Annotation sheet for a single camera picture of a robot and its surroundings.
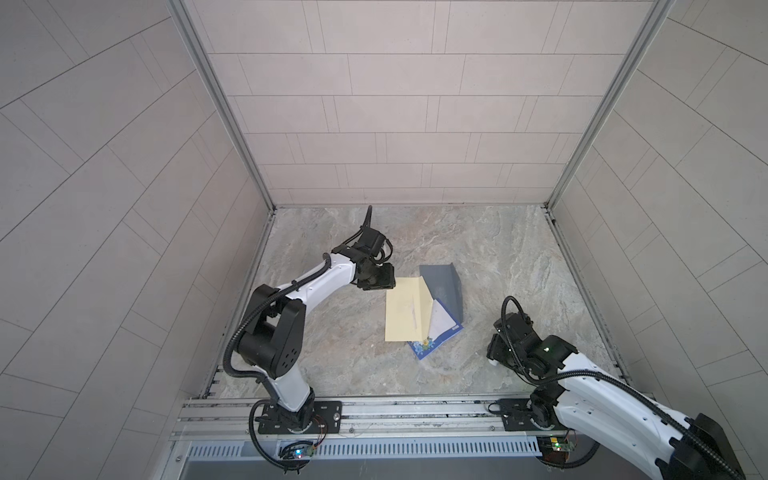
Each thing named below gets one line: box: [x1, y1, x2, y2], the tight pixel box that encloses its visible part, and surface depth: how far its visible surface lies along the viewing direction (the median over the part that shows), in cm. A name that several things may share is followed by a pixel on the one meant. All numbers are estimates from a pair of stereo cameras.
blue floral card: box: [408, 324, 464, 360], surface depth 84 cm
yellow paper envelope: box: [385, 276, 433, 342], surface depth 90 cm
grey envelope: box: [419, 262, 464, 323], surface depth 96 cm
